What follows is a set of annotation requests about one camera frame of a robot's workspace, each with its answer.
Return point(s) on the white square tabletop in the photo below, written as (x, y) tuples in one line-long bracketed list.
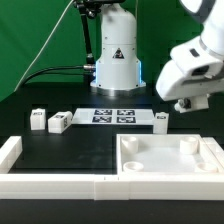
[(169, 153)]

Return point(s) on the white marker base plate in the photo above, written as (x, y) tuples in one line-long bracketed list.
[(99, 116)]

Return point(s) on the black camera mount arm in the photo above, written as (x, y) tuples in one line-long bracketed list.
[(89, 9)]

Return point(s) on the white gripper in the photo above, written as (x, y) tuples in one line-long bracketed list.
[(192, 71)]

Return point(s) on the white U-shaped fence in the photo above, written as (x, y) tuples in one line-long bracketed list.
[(121, 186)]

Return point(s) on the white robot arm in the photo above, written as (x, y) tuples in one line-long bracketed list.
[(119, 71)]

